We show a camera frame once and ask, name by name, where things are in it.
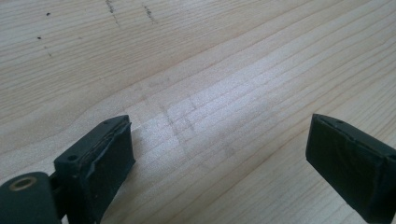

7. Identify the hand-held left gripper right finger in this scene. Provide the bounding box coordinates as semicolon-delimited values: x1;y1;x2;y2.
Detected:
304;113;396;224

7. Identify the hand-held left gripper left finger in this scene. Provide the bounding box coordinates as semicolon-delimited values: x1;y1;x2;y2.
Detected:
53;114;137;224

